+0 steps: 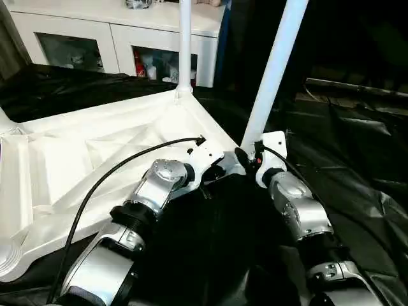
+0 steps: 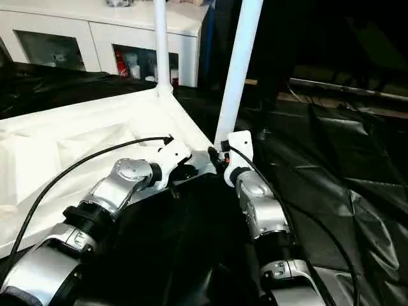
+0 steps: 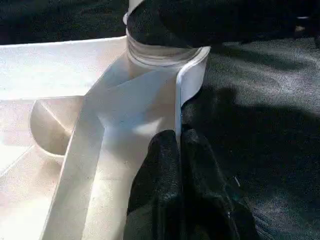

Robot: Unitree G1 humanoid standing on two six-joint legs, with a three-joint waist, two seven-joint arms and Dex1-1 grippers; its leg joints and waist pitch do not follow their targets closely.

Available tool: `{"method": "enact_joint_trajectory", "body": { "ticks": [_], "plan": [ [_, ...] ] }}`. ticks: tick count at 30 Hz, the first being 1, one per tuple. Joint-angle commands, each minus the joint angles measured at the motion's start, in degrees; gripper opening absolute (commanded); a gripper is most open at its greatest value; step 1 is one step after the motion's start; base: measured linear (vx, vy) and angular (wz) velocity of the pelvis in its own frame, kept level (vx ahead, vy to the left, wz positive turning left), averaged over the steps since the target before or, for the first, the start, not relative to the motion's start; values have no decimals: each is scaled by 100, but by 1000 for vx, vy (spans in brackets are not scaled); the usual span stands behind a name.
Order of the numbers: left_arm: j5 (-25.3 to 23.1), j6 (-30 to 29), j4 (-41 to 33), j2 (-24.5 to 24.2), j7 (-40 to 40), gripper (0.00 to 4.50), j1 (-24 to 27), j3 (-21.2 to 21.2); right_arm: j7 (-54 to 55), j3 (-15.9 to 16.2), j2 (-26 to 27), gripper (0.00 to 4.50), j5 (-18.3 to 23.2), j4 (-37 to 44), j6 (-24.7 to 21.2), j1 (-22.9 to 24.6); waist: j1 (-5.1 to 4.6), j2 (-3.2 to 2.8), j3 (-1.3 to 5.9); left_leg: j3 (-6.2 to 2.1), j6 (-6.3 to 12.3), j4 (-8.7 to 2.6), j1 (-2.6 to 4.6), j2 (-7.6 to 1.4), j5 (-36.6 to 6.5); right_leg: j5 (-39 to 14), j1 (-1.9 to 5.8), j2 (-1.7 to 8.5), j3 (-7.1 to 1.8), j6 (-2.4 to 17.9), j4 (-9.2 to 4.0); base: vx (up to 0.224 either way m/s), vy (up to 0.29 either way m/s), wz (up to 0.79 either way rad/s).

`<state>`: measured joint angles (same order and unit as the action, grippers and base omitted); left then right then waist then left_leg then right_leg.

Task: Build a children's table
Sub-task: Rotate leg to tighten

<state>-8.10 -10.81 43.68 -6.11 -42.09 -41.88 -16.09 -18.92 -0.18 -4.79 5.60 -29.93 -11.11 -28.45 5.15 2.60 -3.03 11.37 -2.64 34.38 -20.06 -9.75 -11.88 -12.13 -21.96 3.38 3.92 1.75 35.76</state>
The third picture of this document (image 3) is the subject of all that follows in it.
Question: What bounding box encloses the black plastic mat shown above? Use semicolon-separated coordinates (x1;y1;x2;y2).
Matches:
0;0;320;240

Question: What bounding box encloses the white plastic table top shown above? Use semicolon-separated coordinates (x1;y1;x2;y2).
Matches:
0;35;211;240

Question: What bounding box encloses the white plastic table leg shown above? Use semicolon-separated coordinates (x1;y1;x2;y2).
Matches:
123;0;201;69

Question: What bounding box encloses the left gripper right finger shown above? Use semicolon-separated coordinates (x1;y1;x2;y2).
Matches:
181;128;261;240

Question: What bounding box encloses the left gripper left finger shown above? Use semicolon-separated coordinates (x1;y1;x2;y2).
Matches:
123;130;184;240

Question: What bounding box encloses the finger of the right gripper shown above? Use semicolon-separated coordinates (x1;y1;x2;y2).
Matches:
126;0;320;49

